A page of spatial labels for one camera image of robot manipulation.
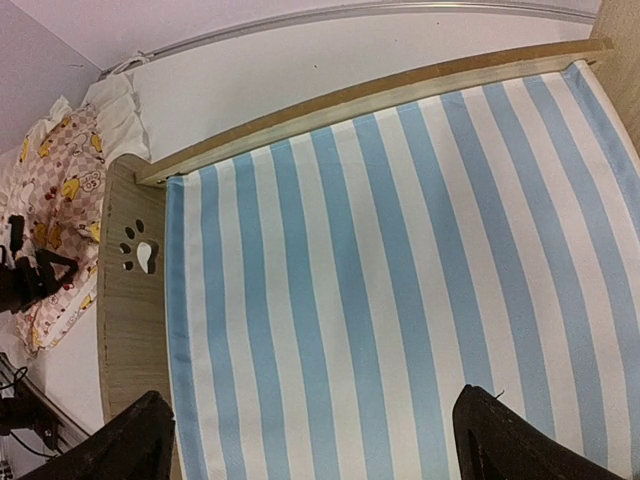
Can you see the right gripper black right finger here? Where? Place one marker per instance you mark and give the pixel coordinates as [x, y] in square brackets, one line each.
[493, 442]

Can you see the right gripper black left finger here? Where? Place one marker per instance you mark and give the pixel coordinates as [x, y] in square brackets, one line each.
[137, 444]

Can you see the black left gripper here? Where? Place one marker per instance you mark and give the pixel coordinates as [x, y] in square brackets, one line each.
[15, 285]

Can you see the duck print bed cushion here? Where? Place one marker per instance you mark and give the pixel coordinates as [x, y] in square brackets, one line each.
[57, 184]

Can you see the wooden pet bed frame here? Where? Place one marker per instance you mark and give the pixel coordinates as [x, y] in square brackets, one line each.
[312, 291]

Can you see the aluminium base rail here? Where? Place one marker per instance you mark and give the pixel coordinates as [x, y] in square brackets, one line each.
[32, 419]

